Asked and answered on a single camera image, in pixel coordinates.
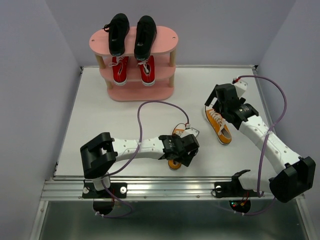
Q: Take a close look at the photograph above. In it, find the orange sneaker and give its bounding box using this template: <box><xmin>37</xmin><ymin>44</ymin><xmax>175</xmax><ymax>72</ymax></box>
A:
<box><xmin>168</xmin><ymin>123</ymin><xmax>185</xmax><ymax>170</ymax></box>
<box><xmin>203</xmin><ymin>105</ymin><xmax>232</xmax><ymax>145</ymax></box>

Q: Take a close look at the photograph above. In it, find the black canvas shoe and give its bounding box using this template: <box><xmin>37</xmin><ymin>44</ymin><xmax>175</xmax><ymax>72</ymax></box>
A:
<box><xmin>102</xmin><ymin>13</ymin><xmax>130</xmax><ymax>57</ymax></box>
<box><xmin>134</xmin><ymin>15</ymin><xmax>157</xmax><ymax>61</ymax></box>

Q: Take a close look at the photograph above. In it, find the pink three-tier shoe shelf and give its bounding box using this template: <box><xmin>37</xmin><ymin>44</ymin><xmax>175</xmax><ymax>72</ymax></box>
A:
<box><xmin>89</xmin><ymin>25</ymin><xmax>179</xmax><ymax>102</ymax></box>

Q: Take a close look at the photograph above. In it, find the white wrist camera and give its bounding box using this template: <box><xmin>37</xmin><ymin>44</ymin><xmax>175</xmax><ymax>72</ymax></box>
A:
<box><xmin>180</xmin><ymin>123</ymin><xmax>200</xmax><ymax>138</ymax></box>
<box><xmin>232</xmin><ymin>78</ymin><xmax>248</xmax><ymax>98</ymax></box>

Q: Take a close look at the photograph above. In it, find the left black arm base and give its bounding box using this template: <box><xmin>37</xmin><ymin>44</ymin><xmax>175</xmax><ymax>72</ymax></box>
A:
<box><xmin>81</xmin><ymin>181</ymin><xmax>128</xmax><ymax>217</ymax></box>

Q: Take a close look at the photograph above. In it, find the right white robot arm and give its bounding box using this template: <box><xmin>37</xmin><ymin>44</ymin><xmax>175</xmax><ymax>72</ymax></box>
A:
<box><xmin>205</xmin><ymin>83</ymin><xmax>316</xmax><ymax>203</ymax></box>

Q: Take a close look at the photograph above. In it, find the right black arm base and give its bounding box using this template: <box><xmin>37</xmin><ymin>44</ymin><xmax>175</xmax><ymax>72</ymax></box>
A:
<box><xmin>211</xmin><ymin>169</ymin><xmax>258</xmax><ymax>215</ymax></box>

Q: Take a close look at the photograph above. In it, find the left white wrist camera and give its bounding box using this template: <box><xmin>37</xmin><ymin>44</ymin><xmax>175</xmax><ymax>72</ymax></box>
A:
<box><xmin>180</xmin><ymin>123</ymin><xmax>200</xmax><ymax>138</ymax></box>

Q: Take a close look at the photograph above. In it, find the red sneaker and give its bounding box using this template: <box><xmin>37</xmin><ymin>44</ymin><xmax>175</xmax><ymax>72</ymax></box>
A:
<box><xmin>108</xmin><ymin>56</ymin><xmax>130</xmax><ymax>86</ymax></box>
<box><xmin>137</xmin><ymin>55</ymin><xmax>156</xmax><ymax>87</ymax></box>

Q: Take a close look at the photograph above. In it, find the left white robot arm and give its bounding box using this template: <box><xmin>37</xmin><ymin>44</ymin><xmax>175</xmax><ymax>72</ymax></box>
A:
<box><xmin>80</xmin><ymin>132</ymin><xmax>200</xmax><ymax>197</ymax></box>

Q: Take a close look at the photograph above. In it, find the aluminium front rail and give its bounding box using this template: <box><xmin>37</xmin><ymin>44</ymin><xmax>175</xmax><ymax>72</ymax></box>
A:
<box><xmin>41</xmin><ymin>176</ymin><xmax>306</xmax><ymax>201</ymax></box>

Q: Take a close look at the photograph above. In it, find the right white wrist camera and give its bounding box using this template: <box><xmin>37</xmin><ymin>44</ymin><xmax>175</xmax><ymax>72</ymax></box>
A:
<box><xmin>232</xmin><ymin>78</ymin><xmax>248</xmax><ymax>98</ymax></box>

